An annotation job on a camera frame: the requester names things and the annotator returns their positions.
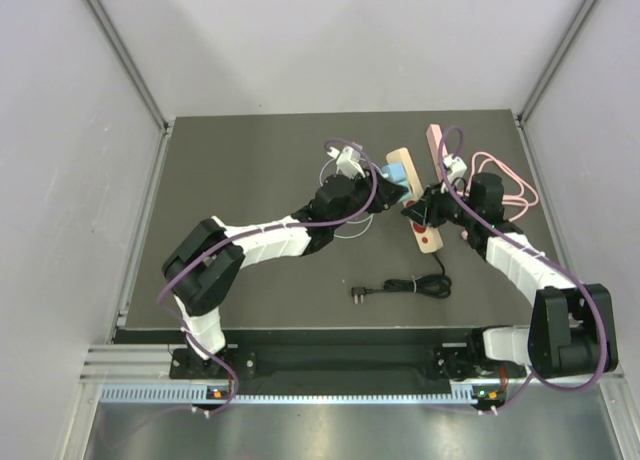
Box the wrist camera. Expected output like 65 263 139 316
440 154 467 185
327 146 364 178

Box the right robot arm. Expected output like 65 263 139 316
402 173 618 379

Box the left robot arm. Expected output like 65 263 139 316
162 169 410 377

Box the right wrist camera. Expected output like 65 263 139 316
440 154 467 185

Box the pink power strip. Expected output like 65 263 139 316
425 124 443 181

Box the aluminium frame post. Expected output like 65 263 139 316
82 0 170 134
515 0 601 130

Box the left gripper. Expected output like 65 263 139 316
330 166 407 230

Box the beige wooden power strip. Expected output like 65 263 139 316
385 148 445 255

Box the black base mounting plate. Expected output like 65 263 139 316
169 342 526 381

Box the right aluminium frame post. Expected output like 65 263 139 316
515 0 601 130

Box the aluminium front rail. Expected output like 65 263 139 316
79 342 626 386

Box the pink power cord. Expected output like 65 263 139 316
459 150 539 241

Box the slotted cable duct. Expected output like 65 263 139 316
100 384 478 405

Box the light blue usb cable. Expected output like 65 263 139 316
317 159 341 186

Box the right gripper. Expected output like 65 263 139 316
404 178 480 228

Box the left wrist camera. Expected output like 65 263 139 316
327 146 364 178

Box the black power cord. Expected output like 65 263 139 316
349 252 453 304

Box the blue charger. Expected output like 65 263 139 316
387 162 409 189

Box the left aluminium frame post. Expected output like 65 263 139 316
82 0 170 134

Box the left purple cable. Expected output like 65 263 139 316
156 137 378 414

